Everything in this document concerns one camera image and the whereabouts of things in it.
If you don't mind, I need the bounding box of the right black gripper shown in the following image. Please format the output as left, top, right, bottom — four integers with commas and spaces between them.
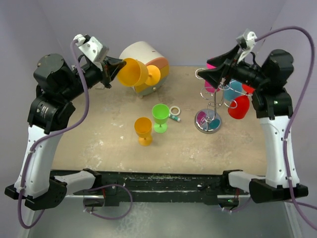
198, 43, 268, 90

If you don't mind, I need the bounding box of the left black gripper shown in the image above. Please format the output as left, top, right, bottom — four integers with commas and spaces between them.
60, 55, 126, 102

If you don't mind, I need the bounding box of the pink plastic wine glass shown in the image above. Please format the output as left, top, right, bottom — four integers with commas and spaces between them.
205, 63, 220, 93

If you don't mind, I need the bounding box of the orange wine glass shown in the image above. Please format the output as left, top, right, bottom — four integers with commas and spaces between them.
117, 58, 161, 87
134, 117, 153, 146

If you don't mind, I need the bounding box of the blue plastic wine glass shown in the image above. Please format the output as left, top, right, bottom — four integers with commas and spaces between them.
224, 80, 243, 101

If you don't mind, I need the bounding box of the red plastic wine glass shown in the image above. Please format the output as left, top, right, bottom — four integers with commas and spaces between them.
228, 84, 255, 119

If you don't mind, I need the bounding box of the green plastic wine glass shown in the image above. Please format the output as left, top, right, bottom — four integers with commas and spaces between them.
152, 104, 169, 133

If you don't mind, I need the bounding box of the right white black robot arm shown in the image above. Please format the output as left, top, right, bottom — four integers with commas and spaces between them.
197, 46, 309, 203

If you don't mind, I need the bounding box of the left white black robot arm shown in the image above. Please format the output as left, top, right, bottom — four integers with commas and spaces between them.
4, 54, 125, 211

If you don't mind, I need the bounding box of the chrome wine glass rack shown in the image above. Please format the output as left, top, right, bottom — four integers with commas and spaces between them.
193, 66, 238, 134

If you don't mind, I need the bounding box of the round white drawer cabinet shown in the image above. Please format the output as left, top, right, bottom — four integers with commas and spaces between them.
119, 41, 169, 98

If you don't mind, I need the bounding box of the white tape roll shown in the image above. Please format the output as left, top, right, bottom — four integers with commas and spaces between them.
169, 106, 181, 116

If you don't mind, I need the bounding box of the small green white tube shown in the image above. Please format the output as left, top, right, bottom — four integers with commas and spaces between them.
169, 114, 181, 122

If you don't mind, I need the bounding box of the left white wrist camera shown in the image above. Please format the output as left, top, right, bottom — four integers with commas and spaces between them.
73, 34, 109, 63

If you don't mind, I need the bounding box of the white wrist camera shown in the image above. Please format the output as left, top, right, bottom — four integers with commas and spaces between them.
236, 29, 257, 63
73, 34, 109, 63

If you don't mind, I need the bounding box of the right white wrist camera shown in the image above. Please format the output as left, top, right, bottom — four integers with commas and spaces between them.
236, 29, 257, 63

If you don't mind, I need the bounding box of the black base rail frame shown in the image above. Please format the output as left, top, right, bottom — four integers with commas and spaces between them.
51, 170, 248, 208

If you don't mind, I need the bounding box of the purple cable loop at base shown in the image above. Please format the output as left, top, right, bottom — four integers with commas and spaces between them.
83, 182, 135, 220

